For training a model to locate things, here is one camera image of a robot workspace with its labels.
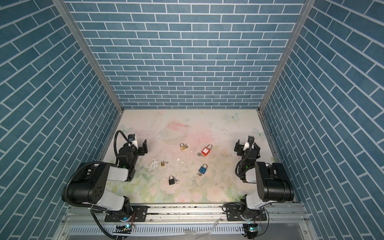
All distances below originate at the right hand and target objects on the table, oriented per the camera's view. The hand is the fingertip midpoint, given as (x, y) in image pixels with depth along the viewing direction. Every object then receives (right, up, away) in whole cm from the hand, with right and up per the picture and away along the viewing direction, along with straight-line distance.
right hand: (247, 140), depth 91 cm
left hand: (-66, 0, +1) cm, 66 cm away
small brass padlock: (-52, -14, 0) cm, 54 cm away
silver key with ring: (-29, -10, +6) cm, 31 cm away
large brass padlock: (-40, -6, +9) cm, 42 cm away
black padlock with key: (-45, -22, -6) cm, 50 cm away
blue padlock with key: (-27, -18, -2) cm, 33 cm away
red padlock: (-25, -8, +5) cm, 27 cm away
